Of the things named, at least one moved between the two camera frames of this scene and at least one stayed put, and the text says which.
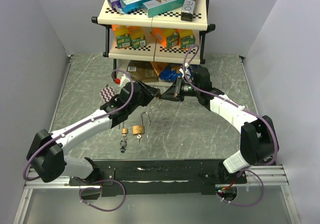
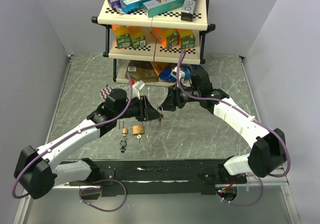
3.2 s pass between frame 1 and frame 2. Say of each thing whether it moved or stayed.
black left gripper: moved
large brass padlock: stayed
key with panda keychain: stayed
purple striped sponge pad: stayed
